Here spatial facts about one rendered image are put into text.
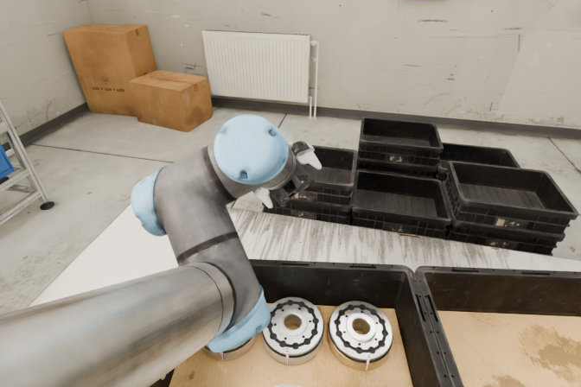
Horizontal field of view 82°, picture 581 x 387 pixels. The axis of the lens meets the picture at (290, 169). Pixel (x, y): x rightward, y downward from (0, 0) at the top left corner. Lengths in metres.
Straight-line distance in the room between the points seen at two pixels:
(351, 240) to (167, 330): 0.76
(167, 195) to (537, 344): 0.64
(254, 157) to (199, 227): 0.10
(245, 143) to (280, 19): 2.92
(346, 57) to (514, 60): 1.37
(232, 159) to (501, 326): 0.57
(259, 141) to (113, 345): 0.22
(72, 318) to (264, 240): 0.77
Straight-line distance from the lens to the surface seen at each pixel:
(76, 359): 0.22
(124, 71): 3.58
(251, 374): 0.61
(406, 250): 0.98
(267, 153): 0.35
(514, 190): 1.79
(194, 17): 3.55
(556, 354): 0.75
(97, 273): 1.00
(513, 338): 0.73
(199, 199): 0.39
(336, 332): 0.61
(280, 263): 0.59
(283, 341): 0.59
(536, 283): 0.72
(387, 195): 1.70
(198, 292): 0.30
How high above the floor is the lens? 1.38
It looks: 33 degrees down
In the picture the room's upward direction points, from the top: straight up
